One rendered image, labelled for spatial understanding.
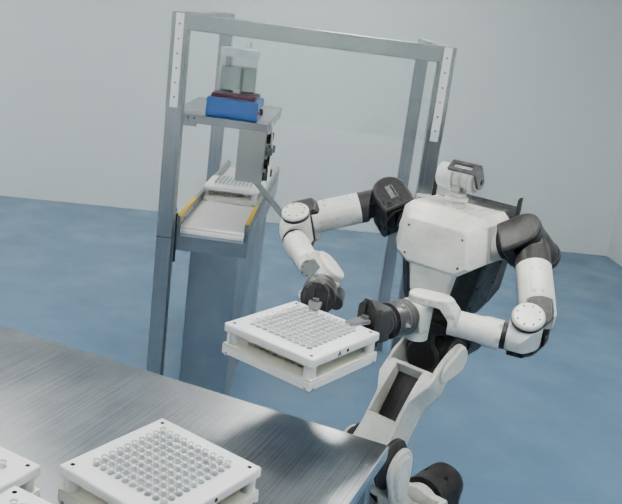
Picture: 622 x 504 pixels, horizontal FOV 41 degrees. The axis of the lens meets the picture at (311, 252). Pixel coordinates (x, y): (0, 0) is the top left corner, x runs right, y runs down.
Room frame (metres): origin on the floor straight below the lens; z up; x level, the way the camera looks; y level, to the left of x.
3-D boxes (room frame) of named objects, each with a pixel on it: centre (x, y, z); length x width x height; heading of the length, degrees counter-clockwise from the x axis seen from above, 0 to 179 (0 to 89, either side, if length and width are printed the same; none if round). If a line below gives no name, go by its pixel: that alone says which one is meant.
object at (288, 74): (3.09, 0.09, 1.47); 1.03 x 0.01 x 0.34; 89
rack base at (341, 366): (1.71, -0.01, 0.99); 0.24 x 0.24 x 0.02; 54
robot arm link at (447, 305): (1.93, -0.32, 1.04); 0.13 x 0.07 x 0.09; 72
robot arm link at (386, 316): (1.84, -0.19, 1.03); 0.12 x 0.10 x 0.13; 136
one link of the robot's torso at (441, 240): (2.26, -0.41, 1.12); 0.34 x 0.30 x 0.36; 54
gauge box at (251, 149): (3.26, 0.27, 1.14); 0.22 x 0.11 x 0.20; 179
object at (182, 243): (3.85, 0.39, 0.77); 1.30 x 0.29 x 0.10; 179
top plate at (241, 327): (1.71, -0.01, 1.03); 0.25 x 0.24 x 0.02; 54
